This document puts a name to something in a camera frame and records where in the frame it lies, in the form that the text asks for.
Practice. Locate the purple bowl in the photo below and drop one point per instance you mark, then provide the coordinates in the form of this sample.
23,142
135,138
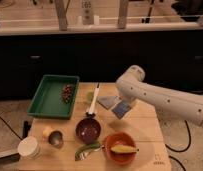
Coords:
88,130

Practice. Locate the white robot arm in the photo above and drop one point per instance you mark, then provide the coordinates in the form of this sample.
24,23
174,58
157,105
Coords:
131,86

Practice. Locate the orange bowl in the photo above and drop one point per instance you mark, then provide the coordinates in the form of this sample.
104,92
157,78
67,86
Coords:
119,138

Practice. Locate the blue square cloth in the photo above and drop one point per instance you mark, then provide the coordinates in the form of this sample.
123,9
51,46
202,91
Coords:
108,101

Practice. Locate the red grape bunch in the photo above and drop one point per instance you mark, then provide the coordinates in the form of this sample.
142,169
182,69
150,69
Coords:
67,93

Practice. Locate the green plastic tray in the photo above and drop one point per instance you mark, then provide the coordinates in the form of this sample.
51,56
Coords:
47,101

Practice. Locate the yellow corn cob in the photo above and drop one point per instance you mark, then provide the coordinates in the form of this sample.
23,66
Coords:
123,149

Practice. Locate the silver fork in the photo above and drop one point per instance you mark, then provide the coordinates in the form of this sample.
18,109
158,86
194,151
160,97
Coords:
85,154

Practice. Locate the white paper cup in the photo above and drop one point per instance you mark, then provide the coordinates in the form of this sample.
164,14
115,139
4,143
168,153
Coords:
29,147

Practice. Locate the metal cup wooden handle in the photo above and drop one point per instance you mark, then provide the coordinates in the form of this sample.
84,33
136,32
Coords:
53,137

